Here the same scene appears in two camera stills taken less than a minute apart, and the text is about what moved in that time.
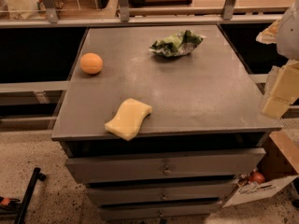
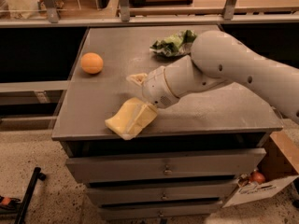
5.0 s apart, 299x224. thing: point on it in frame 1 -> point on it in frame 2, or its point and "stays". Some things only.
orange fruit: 91,63 stays
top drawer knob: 166,172 stays
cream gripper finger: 269,35 -> 156,88
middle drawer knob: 163,196 stays
